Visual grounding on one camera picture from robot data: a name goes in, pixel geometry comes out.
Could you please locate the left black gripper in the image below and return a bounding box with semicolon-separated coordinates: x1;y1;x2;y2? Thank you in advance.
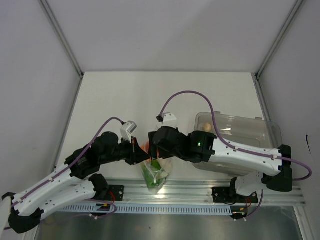
100;135;150;165

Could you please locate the peach fruit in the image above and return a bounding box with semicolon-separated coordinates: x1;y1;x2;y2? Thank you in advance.
140;142;150;154

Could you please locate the green lettuce leaf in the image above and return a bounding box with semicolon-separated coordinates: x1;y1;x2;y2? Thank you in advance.
141;160;162;189

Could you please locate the clear zip top bag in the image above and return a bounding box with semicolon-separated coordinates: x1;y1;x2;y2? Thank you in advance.
140;135;173;194

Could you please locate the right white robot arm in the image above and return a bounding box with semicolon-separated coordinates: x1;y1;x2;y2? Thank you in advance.
148;126;293;202

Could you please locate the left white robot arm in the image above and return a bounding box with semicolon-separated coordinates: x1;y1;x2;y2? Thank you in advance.
3;132;149;234

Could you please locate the clear plastic food container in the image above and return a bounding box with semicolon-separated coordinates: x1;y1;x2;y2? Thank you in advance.
193;111;283;177

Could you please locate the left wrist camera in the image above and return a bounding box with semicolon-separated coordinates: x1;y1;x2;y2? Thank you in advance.
120;121;137;143

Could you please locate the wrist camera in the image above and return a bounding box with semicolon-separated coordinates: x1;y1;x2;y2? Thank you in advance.
120;121;137;143
155;112;177;130

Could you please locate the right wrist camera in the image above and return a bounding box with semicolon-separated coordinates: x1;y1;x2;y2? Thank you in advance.
155;112;177;130

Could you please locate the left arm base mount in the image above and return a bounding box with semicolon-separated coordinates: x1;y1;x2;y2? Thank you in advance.
92;184;125;202

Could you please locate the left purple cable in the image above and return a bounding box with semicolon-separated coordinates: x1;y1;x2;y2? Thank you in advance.
3;116;126;231

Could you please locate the purple cable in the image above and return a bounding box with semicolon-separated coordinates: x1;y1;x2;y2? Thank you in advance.
3;116;126;231
156;91;313;181

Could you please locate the aluminium mounting rail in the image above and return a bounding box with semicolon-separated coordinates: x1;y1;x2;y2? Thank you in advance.
106;178;306;207

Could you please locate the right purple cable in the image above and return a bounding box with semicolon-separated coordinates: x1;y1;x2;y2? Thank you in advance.
156;91;313;181

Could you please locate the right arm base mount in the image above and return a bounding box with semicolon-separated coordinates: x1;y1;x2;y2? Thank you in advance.
211;186;259;205

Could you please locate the white slotted cable duct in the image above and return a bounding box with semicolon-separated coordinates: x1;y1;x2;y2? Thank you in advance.
58;202;233;216

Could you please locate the left aluminium frame post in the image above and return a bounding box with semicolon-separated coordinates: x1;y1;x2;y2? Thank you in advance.
38;0;84;78

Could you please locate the aluminium frame post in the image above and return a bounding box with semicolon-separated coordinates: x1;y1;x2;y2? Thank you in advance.
255;0;307;81
38;0;84;78

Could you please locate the right aluminium frame post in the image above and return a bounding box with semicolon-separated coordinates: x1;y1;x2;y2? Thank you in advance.
255;0;307;81

